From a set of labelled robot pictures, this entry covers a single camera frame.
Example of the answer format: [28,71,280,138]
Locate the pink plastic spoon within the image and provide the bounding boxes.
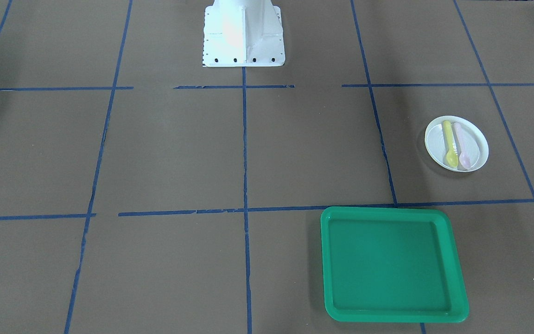
[453,122,472,170]

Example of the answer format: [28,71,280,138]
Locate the white round plate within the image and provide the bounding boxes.
[424,116,489,173]

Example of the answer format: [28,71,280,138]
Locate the yellow plastic spoon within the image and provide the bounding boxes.
[442,120,458,169]

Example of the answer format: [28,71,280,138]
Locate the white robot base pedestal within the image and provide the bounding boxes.
[202,0,286,67]

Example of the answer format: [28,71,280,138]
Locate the green plastic tray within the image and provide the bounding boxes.
[320,206,469,323]

